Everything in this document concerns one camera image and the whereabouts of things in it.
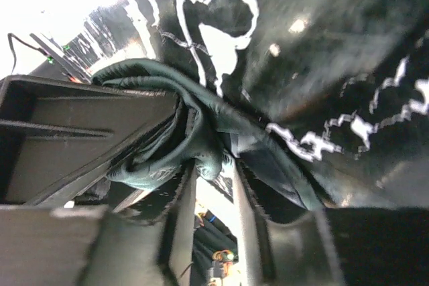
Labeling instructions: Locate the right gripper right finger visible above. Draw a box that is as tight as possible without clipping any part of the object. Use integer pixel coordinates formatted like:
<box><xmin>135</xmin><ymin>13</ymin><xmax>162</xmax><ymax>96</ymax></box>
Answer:
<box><xmin>233</xmin><ymin>161</ymin><xmax>342</xmax><ymax>285</ymax></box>

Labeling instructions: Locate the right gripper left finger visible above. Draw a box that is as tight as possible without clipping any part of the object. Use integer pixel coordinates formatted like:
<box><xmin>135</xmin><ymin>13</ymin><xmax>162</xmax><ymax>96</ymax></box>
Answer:
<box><xmin>77</xmin><ymin>161</ymin><xmax>197</xmax><ymax>285</ymax></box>

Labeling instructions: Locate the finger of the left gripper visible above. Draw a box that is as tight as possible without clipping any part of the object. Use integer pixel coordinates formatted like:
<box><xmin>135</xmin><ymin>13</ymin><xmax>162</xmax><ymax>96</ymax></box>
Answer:
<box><xmin>1</xmin><ymin>75</ymin><xmax>178</xmax><ymax>204</ymax></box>

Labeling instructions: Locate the dark green fern tie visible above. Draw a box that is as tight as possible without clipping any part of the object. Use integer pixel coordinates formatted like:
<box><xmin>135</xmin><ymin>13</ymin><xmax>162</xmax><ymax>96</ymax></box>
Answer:
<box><xmin>92</xmin><ymin>58</ymin><xmax>323</xmax><ymax>210</ymax></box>

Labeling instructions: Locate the black marble pattern mat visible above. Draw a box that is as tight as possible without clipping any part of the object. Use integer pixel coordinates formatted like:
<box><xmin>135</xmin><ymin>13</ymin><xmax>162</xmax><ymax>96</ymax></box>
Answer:
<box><xmin>87</xmin><ymin>0</ymin><xmax>428</xmax><ymax>208</ymax></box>

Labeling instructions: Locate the aluminium rail frame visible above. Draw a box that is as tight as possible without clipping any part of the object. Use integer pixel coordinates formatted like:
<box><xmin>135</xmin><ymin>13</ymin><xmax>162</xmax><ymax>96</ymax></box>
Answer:
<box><xmin>29</xmin><ymin>33</ymin><xmax>90</xmax><ymax>84</ymax></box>

